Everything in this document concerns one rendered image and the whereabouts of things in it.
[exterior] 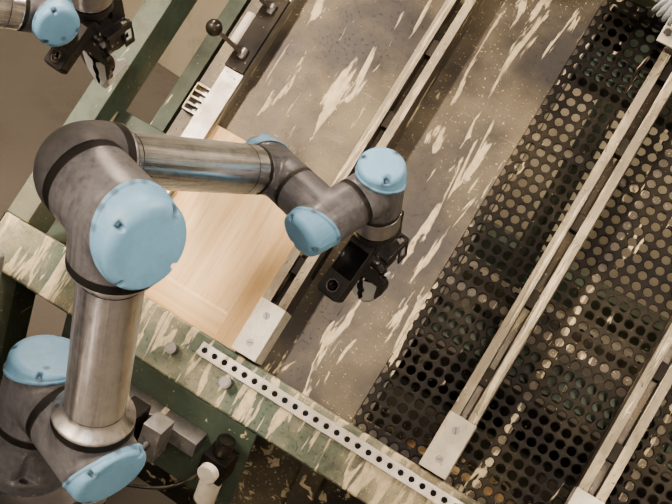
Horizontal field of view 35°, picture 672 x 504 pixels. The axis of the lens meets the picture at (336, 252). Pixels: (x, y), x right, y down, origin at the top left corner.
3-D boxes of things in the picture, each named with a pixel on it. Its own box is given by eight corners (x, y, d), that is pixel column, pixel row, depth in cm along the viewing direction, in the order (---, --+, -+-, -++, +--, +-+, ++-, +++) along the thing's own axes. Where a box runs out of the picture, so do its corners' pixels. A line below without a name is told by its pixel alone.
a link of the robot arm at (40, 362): (50, 379, 170) (66, 314, 163) (93, 437, 164) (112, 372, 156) (-21, 399, 162) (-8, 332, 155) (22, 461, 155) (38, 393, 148)
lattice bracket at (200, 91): (184, 111, 244) (181, 107, 241) (201, 86, 245) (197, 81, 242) (199, 119, 243) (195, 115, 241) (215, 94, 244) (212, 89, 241)
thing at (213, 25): (236, 62, 242) (198, 28, 232) (245, 48, 242) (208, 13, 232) (246, 65, 239) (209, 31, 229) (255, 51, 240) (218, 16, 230)
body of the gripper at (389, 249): (407, 259, 180) (414, 216, 170) (376, 292, 176) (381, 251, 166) (371, 234, 183) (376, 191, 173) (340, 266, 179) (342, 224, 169)
